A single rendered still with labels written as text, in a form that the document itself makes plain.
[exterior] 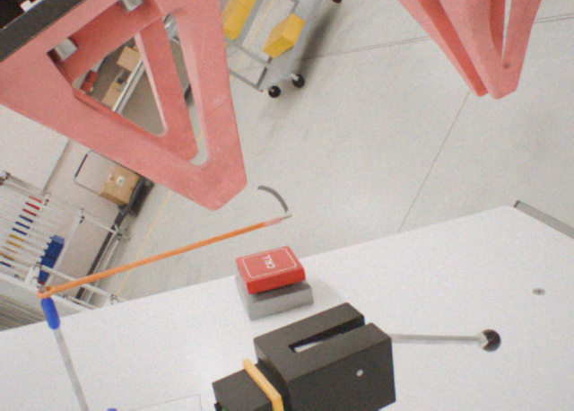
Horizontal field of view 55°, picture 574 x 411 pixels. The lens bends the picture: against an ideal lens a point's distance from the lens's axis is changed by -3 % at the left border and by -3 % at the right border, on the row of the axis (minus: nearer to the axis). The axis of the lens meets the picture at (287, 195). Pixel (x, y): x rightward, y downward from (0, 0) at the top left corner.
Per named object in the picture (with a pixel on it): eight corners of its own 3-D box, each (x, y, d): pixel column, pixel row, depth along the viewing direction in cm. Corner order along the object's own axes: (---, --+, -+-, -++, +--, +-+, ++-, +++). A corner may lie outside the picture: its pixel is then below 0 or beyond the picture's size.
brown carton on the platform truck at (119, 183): (131, 181, 776) (109, 169, 762) (141, 176, 727) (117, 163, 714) (119, 207, 764) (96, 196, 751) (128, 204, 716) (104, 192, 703)
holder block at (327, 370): (396, 402, 28) (392, 336, 27) (299, 449, 26) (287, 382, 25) (353, 361, 32) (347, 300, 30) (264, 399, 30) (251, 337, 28)
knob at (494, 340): (505, 352, 33) (508, 332, 33) (488, 359, 33) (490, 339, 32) (489, 341, 34) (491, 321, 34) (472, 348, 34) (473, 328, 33)
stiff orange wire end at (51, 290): (296, 222, 39) (295, 214, 39) (37, 304, 33) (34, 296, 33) (288, 215, 40) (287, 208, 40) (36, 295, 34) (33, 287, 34)
